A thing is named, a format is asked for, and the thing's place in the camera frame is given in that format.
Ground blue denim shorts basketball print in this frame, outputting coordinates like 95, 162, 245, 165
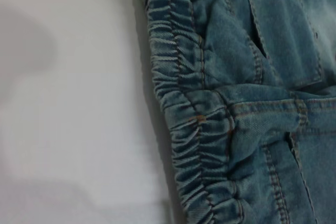
132, 0, 336, 224

